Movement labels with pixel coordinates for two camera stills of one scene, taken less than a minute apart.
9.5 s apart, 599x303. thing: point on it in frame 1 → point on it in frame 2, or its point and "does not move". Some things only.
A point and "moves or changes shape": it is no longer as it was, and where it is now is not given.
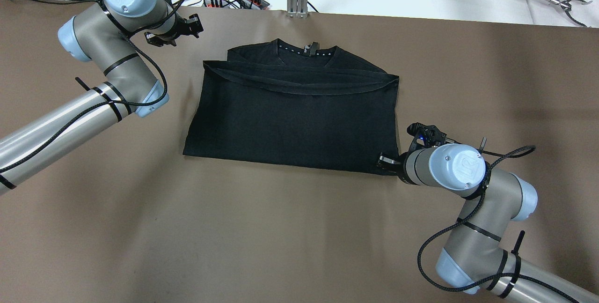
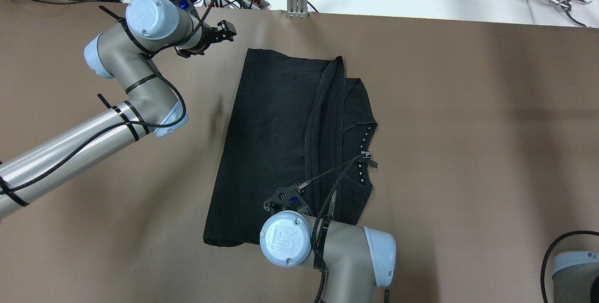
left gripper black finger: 194,25 → 226,31
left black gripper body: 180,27 → 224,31
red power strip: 248,1 does not move
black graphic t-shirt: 290,105 moves or changes shape
